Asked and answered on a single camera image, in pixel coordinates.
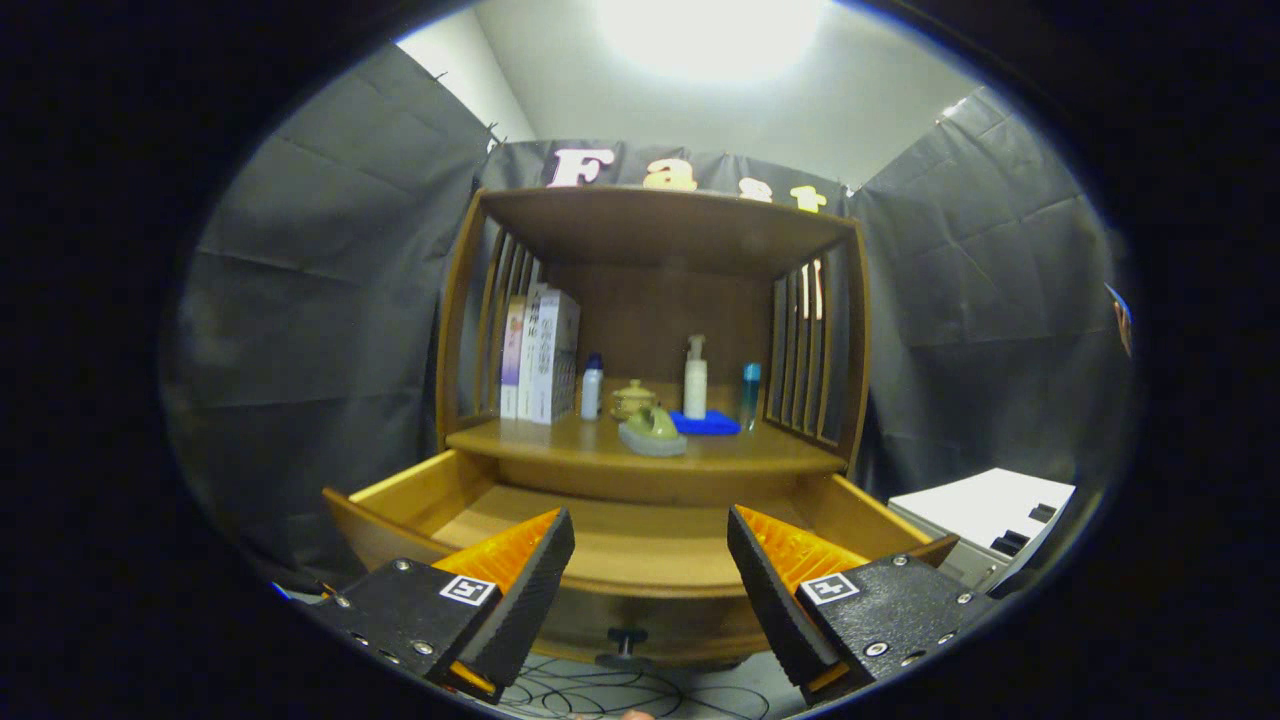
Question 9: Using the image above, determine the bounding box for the yellow lidded teacup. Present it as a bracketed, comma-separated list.
[611, 379, 658, 421]

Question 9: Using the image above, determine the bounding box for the purple pink book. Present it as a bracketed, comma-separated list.
[500, 295, 528, 419]

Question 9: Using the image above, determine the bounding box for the thick white patterned book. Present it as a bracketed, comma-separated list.
[530, 290, 582, 426]

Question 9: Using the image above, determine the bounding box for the pale green tape dispenser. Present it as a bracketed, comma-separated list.
[617, 405, 689, 459]

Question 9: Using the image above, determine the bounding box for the wooden countertop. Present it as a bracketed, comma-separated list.
[445, 410, 849, 476]

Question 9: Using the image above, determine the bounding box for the white plastic box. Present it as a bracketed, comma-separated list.
[888, 468, 1077, 596]

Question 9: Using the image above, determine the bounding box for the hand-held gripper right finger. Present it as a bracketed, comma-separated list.
[726, 504, 1001, 706]

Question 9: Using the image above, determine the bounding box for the wooden drawer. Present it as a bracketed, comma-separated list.
[322, 448, 961, 666]

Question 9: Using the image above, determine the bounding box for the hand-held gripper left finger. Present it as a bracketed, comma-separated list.
[310, 507, 578, 703]

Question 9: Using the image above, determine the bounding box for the black drawer knob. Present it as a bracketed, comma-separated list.
[597, 628, 651, 671]

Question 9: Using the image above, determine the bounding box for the white pump bottle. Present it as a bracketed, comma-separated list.
[684, 335, 709, 420]

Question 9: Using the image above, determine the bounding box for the thin white book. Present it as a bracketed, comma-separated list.
[516, 283, 549, 421]

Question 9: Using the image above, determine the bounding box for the blue folded cloth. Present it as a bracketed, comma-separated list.
[668, 408, 742, 437]

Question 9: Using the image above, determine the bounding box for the brown wooden cabinet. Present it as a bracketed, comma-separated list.
[435, 185, 871, 671]

